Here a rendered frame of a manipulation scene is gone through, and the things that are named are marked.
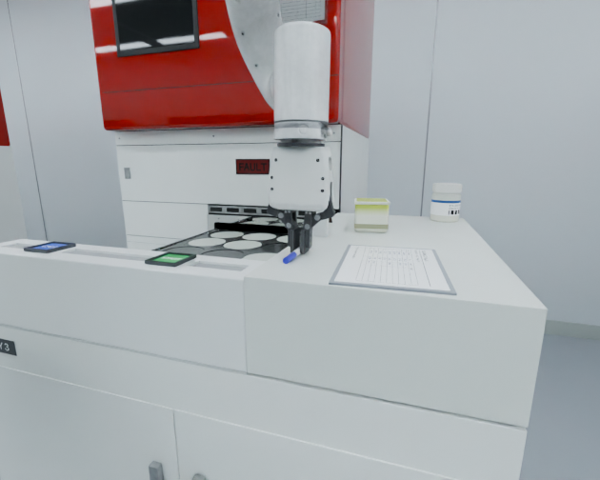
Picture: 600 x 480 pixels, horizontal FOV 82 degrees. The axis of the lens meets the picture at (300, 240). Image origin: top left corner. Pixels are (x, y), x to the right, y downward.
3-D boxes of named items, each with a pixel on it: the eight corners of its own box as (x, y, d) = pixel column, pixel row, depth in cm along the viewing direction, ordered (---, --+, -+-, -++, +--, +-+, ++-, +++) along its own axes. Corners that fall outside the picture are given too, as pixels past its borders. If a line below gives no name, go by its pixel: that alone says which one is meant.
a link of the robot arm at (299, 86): (267, 125, 57) (282, 119, 48) (266, 36, 54) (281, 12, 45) (315, 127, 59) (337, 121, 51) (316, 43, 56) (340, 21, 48)
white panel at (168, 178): (131, 240, 133) (119, 131, 125) (339, 256, 109) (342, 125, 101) (125, 241, 131) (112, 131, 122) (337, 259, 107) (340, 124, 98)
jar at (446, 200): (429, 217, 95) (431, 182, 93) (456, 218, 93) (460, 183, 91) (430, 221, 88) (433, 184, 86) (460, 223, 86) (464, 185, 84)
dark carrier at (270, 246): (219, 230, 113) (219, 229, 113) (321, 237, 103) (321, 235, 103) (143, 258, 81) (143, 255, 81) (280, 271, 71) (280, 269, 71)
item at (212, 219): (210, 240, 120) (209, 213, 118) (334, 250, 107) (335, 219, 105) (208, 241, 119) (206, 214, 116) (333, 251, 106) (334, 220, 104)
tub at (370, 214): (352, 226, 82) (354, 197, 80) (385, 227, 81) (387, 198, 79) (352, 232, 75) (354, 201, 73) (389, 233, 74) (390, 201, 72)
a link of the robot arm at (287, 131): (336, 126, 56) (335, 145, 57) (285, 127, 58) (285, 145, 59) (324, 119, 48) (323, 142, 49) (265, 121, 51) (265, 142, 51)
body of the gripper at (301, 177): (337, 139, 56) (335, 208, 58) (279, 139, 59) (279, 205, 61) (327, 135, 49) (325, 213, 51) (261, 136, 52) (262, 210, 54)
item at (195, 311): (33, 302, 74) (21, 238, 71) (271, 341, 58) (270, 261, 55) (-17, 320, 65) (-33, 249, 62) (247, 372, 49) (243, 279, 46)
